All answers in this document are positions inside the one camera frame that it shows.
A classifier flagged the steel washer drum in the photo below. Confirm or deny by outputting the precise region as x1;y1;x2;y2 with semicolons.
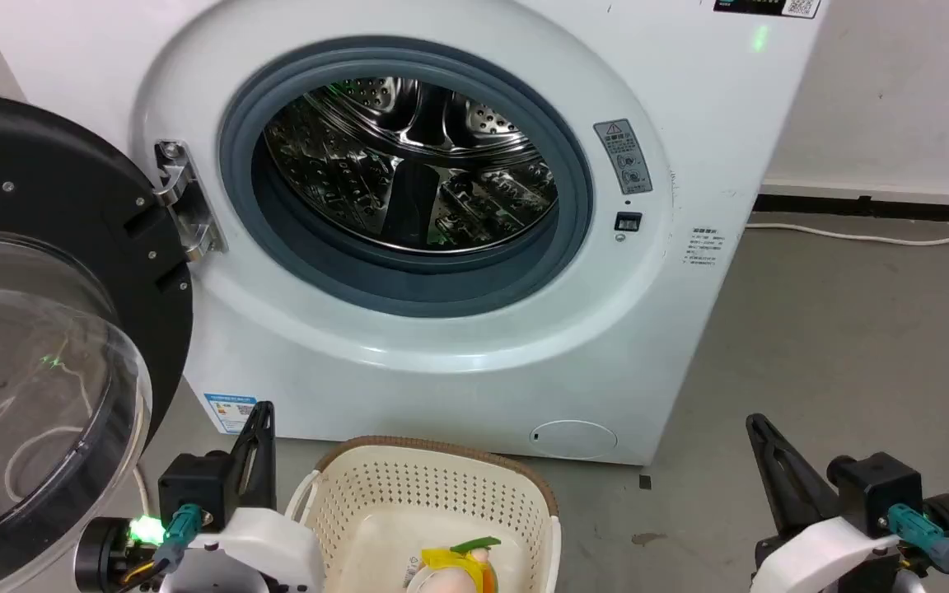
263;77;559;254

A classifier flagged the white front-load washing machine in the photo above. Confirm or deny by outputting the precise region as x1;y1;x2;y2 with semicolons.
0;0;834;467

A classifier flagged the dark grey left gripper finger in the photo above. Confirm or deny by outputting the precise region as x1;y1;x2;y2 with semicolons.
230;400;277;513

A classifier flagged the grey rubber door gasket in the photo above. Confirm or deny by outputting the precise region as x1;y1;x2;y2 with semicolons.
218;36;596;319

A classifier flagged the black round glass washer door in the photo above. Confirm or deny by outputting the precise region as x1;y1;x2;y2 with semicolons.
0;89;195;593

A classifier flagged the grey warning sticker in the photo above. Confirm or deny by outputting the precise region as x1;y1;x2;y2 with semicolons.
593;119;654;196

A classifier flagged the thin white hose cable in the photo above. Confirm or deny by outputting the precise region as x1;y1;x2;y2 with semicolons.
132;464;153;521

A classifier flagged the blue energy label sticker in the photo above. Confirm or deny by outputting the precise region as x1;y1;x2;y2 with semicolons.
203;393;258;435

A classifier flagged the teal connector cable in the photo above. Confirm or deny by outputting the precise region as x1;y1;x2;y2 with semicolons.
116;503;204;592
886;503;949;593

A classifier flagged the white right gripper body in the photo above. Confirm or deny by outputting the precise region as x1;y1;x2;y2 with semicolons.
750;493;949;593

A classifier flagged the cream perforated laundry basket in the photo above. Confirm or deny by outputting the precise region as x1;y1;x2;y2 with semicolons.
284;436;563;593

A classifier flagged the yellow green plush toy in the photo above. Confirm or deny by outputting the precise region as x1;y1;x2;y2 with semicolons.
404;535;503;593

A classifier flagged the teal right connector cable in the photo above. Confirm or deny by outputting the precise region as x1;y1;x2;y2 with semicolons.
886;503;949;593

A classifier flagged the teal left connector cable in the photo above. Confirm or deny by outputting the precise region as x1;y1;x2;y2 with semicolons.
116;503;204;592

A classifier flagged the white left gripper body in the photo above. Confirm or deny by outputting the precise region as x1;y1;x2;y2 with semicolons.
73;507;325;593

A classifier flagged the metal door hinge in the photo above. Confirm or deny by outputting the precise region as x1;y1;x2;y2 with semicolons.
152;140;228;264

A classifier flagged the white floor cable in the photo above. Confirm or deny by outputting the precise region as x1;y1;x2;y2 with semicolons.
744;220;949;247

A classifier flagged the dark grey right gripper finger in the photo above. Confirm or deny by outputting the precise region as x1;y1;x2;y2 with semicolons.
744;413;843;538

